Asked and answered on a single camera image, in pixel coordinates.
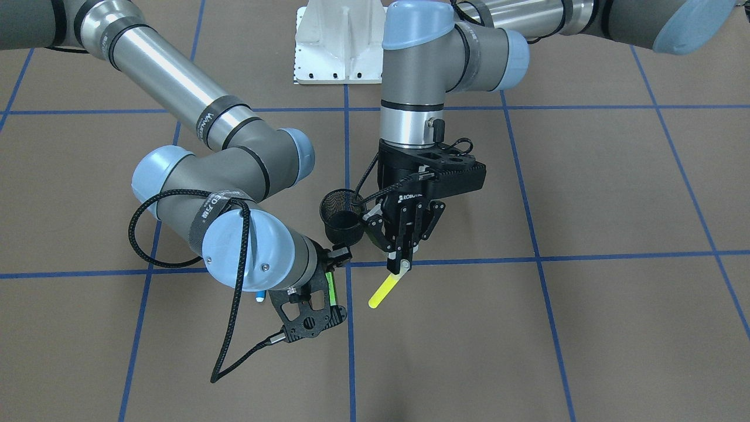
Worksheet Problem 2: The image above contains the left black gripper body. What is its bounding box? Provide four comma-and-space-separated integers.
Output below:
362, 139, 444, 252

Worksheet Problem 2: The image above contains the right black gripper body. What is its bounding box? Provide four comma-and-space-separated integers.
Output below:
313, 241, 353, 272

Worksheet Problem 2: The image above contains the yellow highlighter pen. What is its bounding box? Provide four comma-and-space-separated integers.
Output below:
367, 272, 407, 309

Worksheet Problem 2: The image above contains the green highlighter pen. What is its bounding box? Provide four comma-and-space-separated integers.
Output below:
326, 271, 337, 307

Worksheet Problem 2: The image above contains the black mesh pen cup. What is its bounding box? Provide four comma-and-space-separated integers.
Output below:
319, 189, 367, 247

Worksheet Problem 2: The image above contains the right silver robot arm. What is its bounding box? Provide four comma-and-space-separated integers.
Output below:
2, 1, 332, 296

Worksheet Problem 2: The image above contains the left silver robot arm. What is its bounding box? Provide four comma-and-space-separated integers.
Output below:
363, 1, 736, 275

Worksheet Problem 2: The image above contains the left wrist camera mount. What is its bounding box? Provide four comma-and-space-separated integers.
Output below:
409, 137, 486, 199

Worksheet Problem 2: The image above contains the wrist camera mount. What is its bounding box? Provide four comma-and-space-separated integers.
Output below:
409, 137, 486, 199
266, 268, 347, 345

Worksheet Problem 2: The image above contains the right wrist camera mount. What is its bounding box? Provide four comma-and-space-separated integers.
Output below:
266, 268, 347, 345

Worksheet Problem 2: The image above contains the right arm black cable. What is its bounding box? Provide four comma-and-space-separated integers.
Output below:
128, 189, 288, 384

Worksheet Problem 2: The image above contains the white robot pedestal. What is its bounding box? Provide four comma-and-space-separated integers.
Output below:
293, 1, 386, 85

